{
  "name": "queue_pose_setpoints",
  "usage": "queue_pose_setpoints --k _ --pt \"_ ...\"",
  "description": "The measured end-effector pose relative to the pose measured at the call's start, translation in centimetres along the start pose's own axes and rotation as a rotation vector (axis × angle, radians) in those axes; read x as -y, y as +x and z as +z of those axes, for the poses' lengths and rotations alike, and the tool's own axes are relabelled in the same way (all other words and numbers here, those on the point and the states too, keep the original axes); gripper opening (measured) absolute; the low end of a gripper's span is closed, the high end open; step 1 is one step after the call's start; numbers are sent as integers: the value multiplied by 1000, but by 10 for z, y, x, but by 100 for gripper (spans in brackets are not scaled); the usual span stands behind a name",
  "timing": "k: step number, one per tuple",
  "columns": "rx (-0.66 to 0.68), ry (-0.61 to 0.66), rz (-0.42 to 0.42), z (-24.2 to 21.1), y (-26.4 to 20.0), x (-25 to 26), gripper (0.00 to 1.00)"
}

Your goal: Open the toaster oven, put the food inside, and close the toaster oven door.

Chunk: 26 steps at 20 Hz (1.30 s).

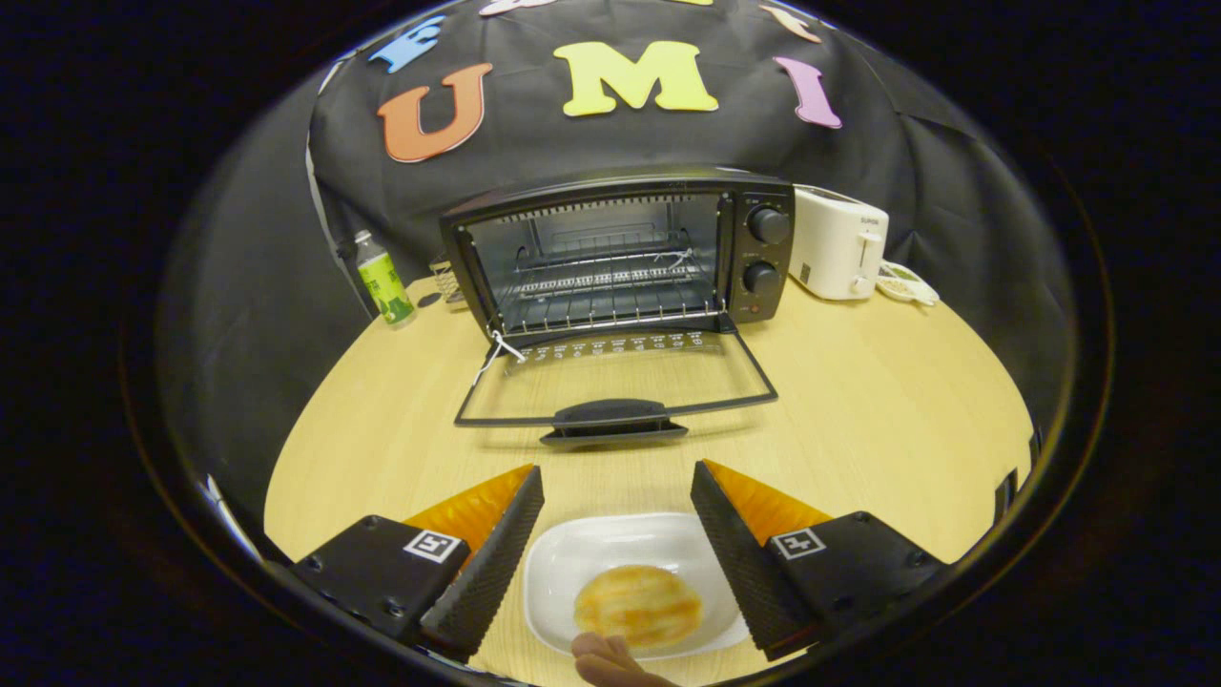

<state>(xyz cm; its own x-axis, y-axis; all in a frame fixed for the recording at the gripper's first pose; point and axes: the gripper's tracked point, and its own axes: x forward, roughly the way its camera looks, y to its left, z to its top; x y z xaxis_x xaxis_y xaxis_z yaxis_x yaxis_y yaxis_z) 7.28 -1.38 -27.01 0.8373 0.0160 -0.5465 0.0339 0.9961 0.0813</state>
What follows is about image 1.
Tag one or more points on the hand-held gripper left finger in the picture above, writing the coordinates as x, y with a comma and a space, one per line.
491, 568

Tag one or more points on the black toaster oven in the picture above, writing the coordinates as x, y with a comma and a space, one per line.
763, 253

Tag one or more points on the white divided snack dish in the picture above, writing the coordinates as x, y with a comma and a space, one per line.
901, 283

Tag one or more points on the white pop-up toaster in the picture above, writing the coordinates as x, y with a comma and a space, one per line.
835, 243

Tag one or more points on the green label plastic bottle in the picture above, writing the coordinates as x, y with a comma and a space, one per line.
384, 284

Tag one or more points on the black table edge clamp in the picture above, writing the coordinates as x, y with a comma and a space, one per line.
1004, 491

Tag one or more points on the round golden bread bun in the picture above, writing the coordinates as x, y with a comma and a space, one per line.
637, 606

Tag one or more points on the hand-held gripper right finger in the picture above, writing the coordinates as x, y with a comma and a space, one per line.
742, 563

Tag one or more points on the white rectangular plate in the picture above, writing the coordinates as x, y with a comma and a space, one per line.
610, 544

